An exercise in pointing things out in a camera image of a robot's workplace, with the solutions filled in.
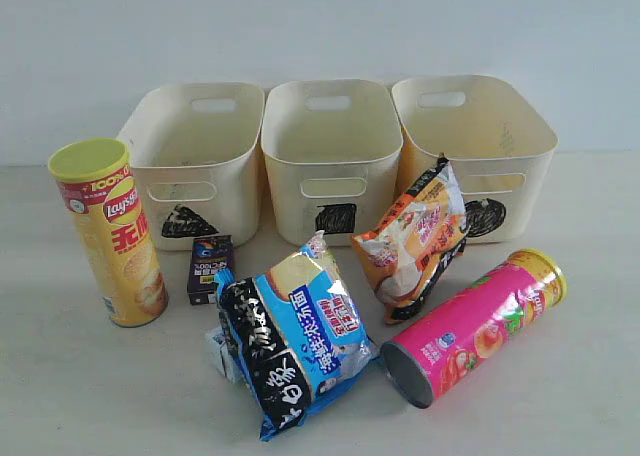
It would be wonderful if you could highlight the blue instant noodle packet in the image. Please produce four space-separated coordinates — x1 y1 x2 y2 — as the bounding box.
215 231 379 441

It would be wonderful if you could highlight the yellow Lay's chip can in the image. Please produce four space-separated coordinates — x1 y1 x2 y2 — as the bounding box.
48 138 168 327

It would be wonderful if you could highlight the cream bin triangle mark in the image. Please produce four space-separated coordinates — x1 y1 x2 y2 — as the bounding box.
118 82 266 251

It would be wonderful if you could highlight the pink Lay's chip can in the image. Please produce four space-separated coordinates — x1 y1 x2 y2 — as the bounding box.
380 248 567 408

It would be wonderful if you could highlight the cream bin circle mark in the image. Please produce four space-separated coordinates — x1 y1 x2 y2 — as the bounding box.
391 75 558 244

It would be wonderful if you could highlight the purple juice box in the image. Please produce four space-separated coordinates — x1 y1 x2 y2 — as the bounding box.
187 235 235 305

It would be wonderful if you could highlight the white blue milk carton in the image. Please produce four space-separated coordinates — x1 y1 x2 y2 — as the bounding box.
205 327 243 384

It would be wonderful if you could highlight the orange instant noodle packet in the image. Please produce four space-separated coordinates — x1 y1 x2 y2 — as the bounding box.
352 155 469 325

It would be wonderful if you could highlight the cream bin square mark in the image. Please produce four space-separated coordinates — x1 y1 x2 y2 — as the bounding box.
261 79 403 246

